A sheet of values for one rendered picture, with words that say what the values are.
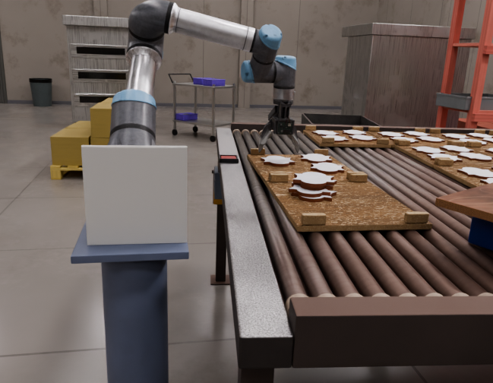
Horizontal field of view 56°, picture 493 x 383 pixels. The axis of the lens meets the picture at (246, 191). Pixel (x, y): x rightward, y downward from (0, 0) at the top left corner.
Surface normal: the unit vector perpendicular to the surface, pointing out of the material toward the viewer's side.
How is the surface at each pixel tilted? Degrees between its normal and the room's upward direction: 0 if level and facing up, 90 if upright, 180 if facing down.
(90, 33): 90
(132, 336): 90
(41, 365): 0
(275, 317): 0
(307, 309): 0
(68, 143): 90
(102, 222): 90
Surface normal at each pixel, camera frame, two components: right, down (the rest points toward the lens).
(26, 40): 0.18, 0.29
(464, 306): 0.04, -0.96
